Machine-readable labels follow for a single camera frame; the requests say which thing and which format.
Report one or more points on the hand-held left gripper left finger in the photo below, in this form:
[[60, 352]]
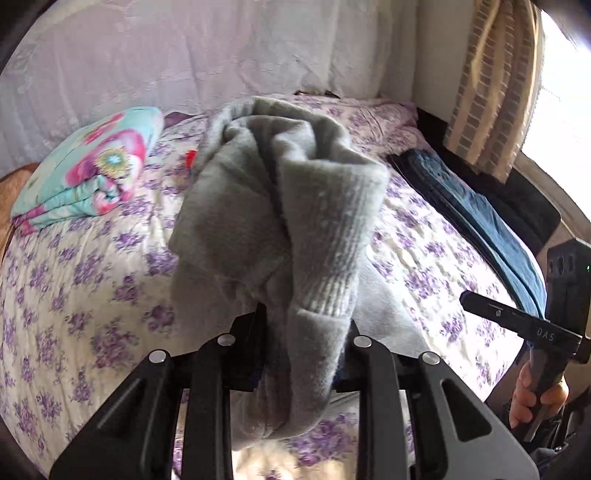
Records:
[[244, 341]]

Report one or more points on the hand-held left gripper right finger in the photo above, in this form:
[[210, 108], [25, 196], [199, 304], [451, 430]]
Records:
[[364, 364]]

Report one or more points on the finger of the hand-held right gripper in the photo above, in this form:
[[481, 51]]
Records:
[[498, 314]]

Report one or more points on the grey fleece pants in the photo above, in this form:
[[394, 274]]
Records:
[[323, 207]]

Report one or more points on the person's right hand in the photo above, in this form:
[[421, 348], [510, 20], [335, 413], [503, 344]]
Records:
[[521, 401]]

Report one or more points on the blue jeans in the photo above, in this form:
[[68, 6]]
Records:
[[489, 217]]

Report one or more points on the black bedside furniture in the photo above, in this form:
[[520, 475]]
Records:
[[521, 203]]

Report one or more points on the bed with purple floral sheet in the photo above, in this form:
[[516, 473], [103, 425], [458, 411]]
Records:
[[92, 300]]

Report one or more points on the red cloth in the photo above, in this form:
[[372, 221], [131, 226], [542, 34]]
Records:
[[190, 158]]

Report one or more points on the bright window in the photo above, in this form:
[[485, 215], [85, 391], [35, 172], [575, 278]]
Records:
[[563, 92]]

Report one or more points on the beige striped curtain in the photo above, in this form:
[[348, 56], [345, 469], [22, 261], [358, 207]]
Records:
[[489, 92]]

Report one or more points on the purple cloth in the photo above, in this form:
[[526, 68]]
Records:
[[178, 119]]

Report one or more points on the folded turquoise floral blanket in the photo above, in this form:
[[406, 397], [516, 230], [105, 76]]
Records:
[[92, 161]]

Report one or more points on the brown cushion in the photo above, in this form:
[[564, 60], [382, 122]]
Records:
[[14, 189]]

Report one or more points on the white lace cover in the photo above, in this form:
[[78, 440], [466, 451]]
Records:
[[184, 46]]

